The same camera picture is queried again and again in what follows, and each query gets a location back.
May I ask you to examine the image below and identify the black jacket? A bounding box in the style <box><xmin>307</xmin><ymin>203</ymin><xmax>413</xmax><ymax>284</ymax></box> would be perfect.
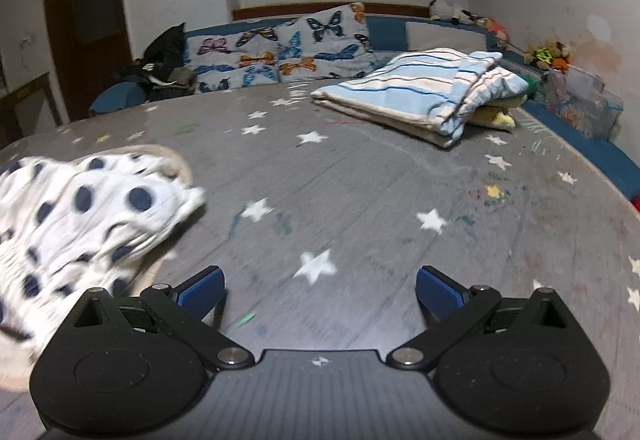
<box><xmin>112</xmin><ymin>22</ymin><xmax>197</xmax><ymax>103</ymax></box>

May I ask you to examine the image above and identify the brown wooden door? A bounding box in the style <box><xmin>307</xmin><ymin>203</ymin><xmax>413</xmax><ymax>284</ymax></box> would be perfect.
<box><xmin>41</xmin><ymin>0</ymin><xmax>133</xmax><ymax>121</ymax></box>

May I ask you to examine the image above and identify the grey star print bed sheet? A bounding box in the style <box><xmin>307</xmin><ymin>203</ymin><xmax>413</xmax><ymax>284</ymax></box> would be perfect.
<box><xmin>0</xmin><ymin>82</ymin><xmax>640</xmax><ymax>440</ymax></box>

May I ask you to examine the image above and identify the yellow folded cloth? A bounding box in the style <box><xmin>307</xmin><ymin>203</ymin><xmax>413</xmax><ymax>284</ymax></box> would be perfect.
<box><xmin>470</xmin><ymin>95</ymin><xmax>528</xmax><ymax>130</ymax></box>

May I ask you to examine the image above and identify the white polka dot garment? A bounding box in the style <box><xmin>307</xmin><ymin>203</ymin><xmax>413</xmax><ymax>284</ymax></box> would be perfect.
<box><xmin>0</xmin><ymin>145</ymin><xmax>208</xmax><ymax>393</ymax></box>

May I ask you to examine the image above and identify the green and yellow toy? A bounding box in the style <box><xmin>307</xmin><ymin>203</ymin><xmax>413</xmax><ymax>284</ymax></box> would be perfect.
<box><xmin>525</xmin><ymin>41</ymin><xmax>571</xmax><ymax>71</ymax></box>

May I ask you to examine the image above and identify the pink plush toy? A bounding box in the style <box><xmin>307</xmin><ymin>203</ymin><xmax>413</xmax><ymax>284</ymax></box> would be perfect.
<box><xmin>475</xmin><ymin>17</ymin><xmax>511</xmax><ymax>43</ymax></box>

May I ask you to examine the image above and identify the blue striped folded blanket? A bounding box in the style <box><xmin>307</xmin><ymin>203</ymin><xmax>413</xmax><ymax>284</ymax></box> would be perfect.
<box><xmin>311</xmin><ymin>48</ymin><xmax>537</xmax><ymax>150</ymax></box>

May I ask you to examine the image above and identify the clear plastic storage box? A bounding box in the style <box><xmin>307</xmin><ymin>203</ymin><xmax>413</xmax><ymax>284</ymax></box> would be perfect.
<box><xmin>545</xmin><ymin>65</ymin><xmax>625</xmax><ymax>141</ymax></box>

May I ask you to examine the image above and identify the white and black plush toy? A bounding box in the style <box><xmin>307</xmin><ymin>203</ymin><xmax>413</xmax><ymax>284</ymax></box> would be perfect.
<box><xmin>429</xmin><ymin>0</ymin><xmax>481</xmax><ymax>25</ymax></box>

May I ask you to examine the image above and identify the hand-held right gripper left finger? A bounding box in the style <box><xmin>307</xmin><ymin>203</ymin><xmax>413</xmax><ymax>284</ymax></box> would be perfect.
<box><xmin>65</xmin><ymin>266</ymin><xmax>256</xmax><ymax>371</ymax></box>

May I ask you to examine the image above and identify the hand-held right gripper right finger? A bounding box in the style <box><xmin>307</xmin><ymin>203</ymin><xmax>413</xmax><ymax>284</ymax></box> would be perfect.
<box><xmin>387</xmin><ymin>265</ymin><xmax>576</xmax><ymax>371</ymax></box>

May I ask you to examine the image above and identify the blue padded bed surround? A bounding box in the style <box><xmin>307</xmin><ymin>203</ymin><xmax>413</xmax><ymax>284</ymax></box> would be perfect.
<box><xmin>89</xmin><ymin>14</ymin><xmax>640</xmax><ymax>201</ymax></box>

